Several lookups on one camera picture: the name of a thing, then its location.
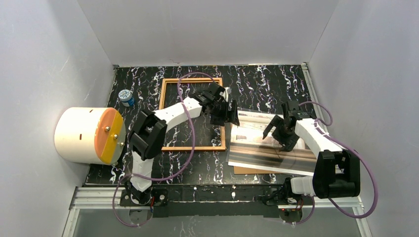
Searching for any white cylinder with coloured lid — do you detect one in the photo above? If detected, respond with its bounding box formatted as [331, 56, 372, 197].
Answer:
[54, 107, 126, 165]

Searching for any brown wooden photo frame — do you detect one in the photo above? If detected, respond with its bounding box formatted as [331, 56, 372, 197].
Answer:
[159, 77, 227, 152]

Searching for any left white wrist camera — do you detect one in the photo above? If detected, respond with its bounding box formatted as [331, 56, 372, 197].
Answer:
[220, 87, 232, 102]

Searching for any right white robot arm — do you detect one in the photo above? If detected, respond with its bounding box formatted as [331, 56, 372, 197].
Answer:
[263, 101, 361, 198]

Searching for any brown cardboard backing board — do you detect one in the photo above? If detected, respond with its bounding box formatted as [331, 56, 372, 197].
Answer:
[233, 166, 293, 175]

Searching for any aluminium rail base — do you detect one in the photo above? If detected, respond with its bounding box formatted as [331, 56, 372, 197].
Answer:
[63, 185, 372, 237]

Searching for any small blue white jar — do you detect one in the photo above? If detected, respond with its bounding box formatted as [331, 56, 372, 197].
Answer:
[118, 89, 135, 107]

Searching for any printed photo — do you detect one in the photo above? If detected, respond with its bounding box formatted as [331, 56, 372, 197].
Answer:
[228, 109, 316, 176]

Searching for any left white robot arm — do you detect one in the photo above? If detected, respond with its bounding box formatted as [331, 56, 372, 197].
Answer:
[127, 82, 240, 196]

